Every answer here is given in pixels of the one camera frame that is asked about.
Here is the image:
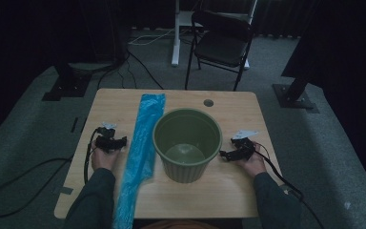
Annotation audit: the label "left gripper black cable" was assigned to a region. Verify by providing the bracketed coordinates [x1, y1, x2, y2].
[83, 128, 101, 185]

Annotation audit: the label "green ribbed bin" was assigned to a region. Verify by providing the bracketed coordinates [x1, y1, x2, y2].
[152, 107, 224, 185]

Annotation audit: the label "dark curtain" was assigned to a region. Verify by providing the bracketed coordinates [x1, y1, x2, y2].
[280, 0, 366, 198]

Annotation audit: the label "black stand with flat base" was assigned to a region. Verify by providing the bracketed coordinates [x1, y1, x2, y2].
[41, 60, 93, 102]

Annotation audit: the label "white floor cable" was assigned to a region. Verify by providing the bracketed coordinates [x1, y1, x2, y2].
[128, 28, 176, 47]

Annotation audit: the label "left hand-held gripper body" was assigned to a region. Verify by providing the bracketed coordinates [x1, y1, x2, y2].
[94, 121, 122, 155]

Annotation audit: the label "black floor cables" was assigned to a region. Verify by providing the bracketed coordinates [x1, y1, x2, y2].
[96, 50, 165, 91]

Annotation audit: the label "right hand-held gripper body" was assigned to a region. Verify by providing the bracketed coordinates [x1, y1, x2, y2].
[230, 129, 259, 161]

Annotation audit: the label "black looped floor cable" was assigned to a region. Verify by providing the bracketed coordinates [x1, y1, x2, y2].
[0, 156, 74, 219]

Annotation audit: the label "person's right hand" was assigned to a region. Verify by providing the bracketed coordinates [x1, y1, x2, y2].
[235, 143, 268, 178]

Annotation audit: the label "person's left hand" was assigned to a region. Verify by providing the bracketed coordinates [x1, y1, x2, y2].
[90, 146, 122, 172]

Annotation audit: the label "blue plastic bag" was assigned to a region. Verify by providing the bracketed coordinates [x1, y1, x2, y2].
[112, 93, 167, 229]

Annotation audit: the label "black stand with bolted base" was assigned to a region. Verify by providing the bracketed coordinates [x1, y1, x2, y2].
[272, 73, 320, 115]

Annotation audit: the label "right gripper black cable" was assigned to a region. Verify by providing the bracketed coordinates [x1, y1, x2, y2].
[253, 142, 326, 229]

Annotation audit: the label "black folding chair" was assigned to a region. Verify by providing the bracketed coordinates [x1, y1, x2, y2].
[184, 10, 255, 93]

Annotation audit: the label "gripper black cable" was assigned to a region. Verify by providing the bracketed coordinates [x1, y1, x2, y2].
[253, 142, 326, 229]
[83, 128, 101, 185]

